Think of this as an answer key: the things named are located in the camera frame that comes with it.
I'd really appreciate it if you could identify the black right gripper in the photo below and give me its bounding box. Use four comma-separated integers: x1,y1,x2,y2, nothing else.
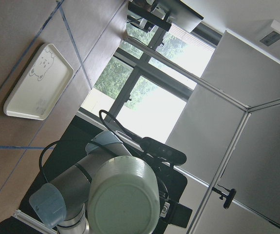
151,159,192,228

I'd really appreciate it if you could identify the pale green cup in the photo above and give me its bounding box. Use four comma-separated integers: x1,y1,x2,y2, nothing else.
88,156,160,234

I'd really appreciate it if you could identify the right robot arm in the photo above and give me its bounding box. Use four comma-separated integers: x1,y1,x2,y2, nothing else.
29,131,192,234

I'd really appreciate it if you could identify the white bear tray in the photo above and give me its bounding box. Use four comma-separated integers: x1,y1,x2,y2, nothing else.
3,43,74,120

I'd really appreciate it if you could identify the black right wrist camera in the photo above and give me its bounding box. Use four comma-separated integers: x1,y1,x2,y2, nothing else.
139,137,187,166

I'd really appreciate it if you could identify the black camera on frame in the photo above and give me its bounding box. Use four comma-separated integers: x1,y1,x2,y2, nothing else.
212,187,237,209

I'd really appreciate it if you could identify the black right camera cable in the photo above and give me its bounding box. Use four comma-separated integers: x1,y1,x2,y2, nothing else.
98,109,145,147

